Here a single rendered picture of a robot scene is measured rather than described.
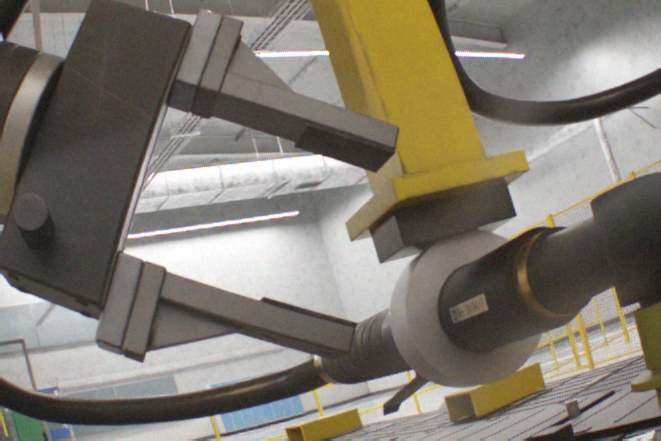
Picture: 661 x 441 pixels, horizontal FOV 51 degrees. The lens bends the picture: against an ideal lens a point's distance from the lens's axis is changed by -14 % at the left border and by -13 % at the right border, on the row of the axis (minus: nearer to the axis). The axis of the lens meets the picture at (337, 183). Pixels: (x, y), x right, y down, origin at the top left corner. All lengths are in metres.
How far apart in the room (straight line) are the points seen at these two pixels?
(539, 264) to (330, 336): 0.09
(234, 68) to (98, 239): 0.10
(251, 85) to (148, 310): 0.11
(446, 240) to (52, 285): 0.21
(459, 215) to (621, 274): 0.15
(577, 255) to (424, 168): 0.13
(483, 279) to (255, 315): 0.11
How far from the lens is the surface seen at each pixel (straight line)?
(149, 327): 0.31
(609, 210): 0.28
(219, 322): 0.32
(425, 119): 0.42
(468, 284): 0.38
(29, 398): 0.74
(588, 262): 0.30
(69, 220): 0.31
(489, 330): 0.37
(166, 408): 0.77
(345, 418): 1.66
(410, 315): 0.40
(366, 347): 0.52
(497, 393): 1.17
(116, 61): 0.33
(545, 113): 0.87
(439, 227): 0.41
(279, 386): 0.72
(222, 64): 0.34
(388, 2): 0.45
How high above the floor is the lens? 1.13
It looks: 14 degrees up
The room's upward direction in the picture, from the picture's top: 17 degrees counter-clockwise
